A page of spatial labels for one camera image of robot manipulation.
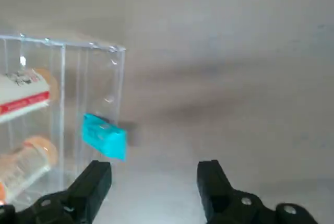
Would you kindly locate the pale tea bottle white cap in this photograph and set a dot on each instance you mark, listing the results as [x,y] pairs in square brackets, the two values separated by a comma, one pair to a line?
[26,166]

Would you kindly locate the clear acrylic stepped shelf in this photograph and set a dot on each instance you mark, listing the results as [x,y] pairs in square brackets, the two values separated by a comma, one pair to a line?
[73,104]

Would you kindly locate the orange juice bottle white cap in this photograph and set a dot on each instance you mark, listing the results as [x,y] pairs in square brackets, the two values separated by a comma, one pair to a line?
[23,96]

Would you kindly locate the teal potato chips packet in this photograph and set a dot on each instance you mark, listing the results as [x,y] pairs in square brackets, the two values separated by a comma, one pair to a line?
[109,138]

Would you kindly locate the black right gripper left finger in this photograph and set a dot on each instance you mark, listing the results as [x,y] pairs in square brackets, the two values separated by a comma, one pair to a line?
[78,195]

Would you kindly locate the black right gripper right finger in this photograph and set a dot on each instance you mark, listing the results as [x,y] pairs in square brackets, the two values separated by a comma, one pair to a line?
[221,195]

